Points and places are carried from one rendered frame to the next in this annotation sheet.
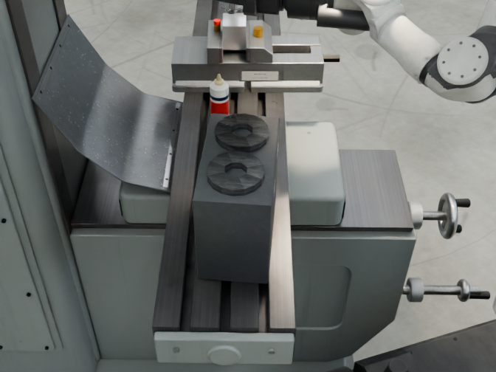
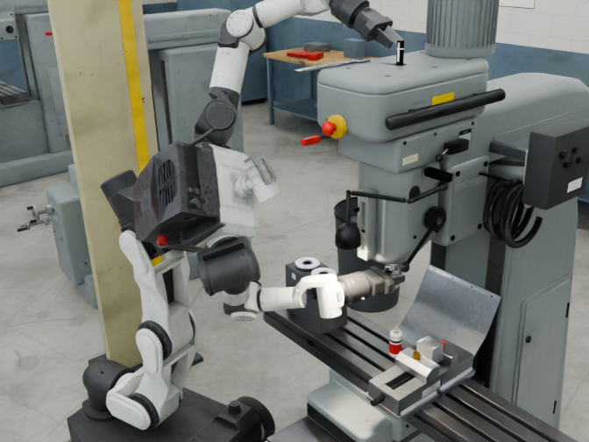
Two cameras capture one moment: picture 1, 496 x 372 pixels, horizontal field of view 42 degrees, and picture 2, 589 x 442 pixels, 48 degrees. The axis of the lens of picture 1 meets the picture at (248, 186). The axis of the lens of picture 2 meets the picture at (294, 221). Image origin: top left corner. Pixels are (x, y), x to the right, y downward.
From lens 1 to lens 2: 2.77 m
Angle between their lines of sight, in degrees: 105
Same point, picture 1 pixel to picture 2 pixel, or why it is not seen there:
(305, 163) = (345, 401)
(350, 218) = (305, 424)
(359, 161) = not seen: outside the picture
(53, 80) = (446, 280)
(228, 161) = (313, 263)
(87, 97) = (450, 310)
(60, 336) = not seen: hidden behind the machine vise
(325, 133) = (358, 426)
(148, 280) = not seen: hidden behind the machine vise
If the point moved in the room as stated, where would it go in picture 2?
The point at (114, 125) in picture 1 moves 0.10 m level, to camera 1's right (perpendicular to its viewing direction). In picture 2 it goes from (436, 330) to (417, 340)
